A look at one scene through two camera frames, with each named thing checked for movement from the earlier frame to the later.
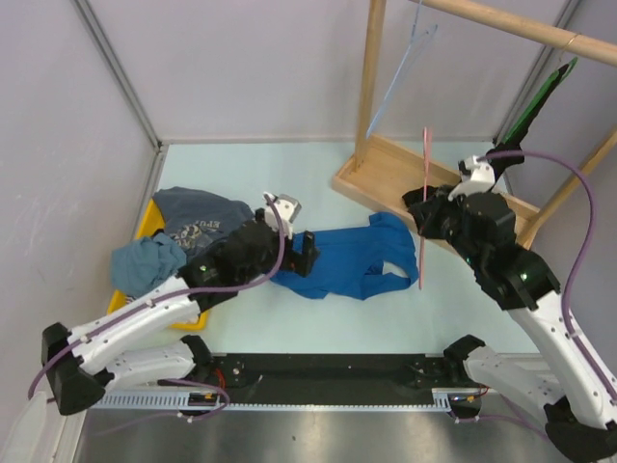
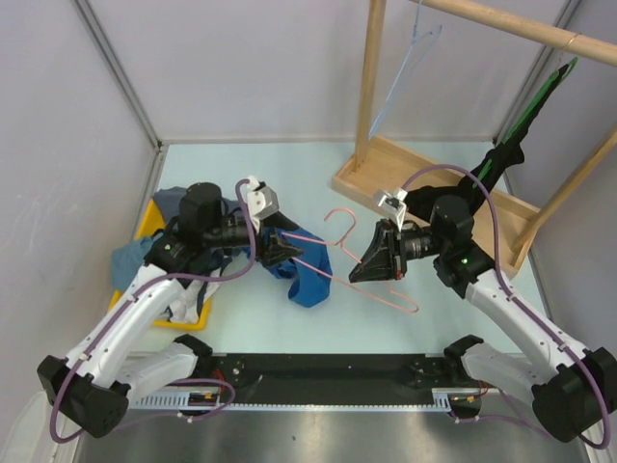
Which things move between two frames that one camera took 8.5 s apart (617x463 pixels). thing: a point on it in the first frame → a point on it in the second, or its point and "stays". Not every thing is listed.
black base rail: x=333 y=378 stays
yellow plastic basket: x=151 y=222 stays
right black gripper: x=461 y=200 → x=386 y=258
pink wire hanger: x=420 y=267 → x=341 y=241
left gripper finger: x=304 y=252 → x=269 y=250
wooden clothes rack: x=384 y=175 stays
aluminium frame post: x=120 y=72 stays
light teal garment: x=139 y=265 stays
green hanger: x=533 y=102 stays
